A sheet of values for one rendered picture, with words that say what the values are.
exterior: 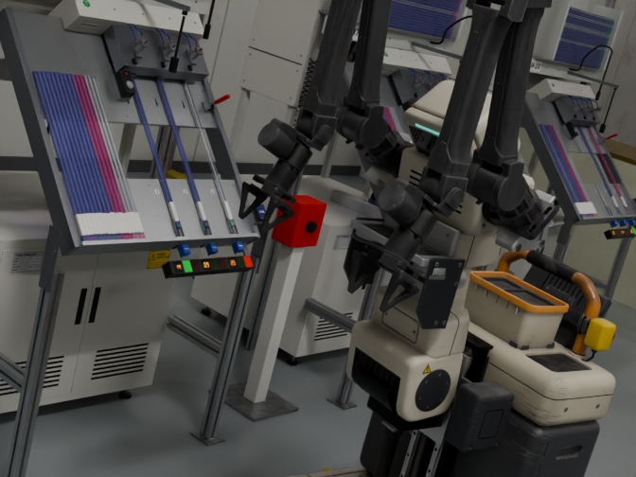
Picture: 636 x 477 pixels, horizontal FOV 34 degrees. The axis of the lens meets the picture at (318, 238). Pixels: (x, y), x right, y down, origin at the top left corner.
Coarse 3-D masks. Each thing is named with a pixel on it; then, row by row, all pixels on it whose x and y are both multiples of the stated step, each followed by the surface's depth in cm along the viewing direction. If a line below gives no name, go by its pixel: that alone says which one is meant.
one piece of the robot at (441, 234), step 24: (360, 240) 230; (384, 240) 222; (432, 240) 223; (456, 240) 219; (360, 264) 238; (432, 264) 214; (456, 264) 218; (432, 288) 216; (456, 288) 221; (432, 312) 219
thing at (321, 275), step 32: (320, 192) 453; (352, 192) 470; (256, 224) 424; (224, 256) 437; (320, 256) 403; (192, 288) 450; (224, 288) 438; (256, 288) 426; (320, 288) 408; (288, 320) 415; (320, 320) 416; (288, 352) 416; (320, 352) 425
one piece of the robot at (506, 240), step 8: (544, 192) 214; (544, 200) 212; (552, 200) 211; (504, 232) 212; (512, 232) 211; (544, 232) 213; (496, 240) 212; (504, 240) 211; (512, 240) 210; (520, 240) 210; (528, 240) 212; (536, 240) 213; (544, 240) 214; (504, 248) 211; (512, 248) 209; (520, 248) 211; (528, 248) 212; (536, 248) 214
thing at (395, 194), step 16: (384, 192) 190; (400, 192) 187; (416, 192) 189; (448, 192) 192; (384, 208) 188; (400, 208) 187; (416, 208) 190; (432, 208) 195; (448, 208) 192; (400, 224) 191
